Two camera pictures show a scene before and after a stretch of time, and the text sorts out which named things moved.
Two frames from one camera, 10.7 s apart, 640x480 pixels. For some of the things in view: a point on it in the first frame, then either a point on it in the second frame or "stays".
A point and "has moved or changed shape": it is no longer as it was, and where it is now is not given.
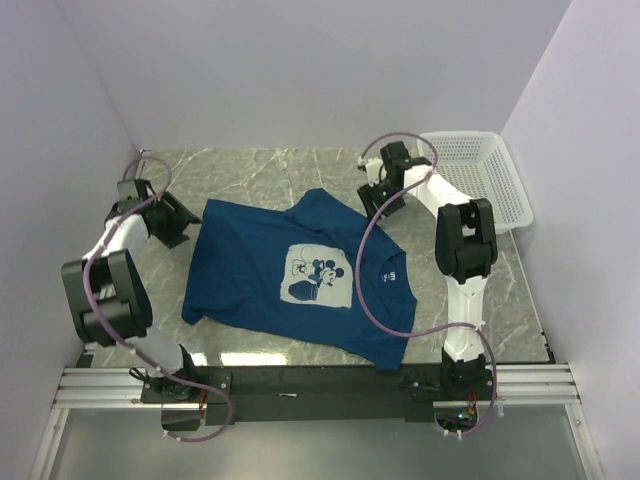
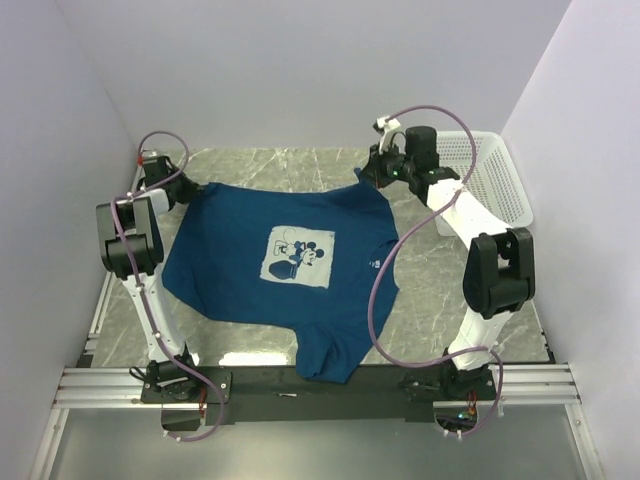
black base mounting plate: x=304 y=394 stays
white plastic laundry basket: x=480 y=166 stays
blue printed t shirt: x=294 y=273 has moved or changed shape
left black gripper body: x=164 y=232 to x=184 y=188
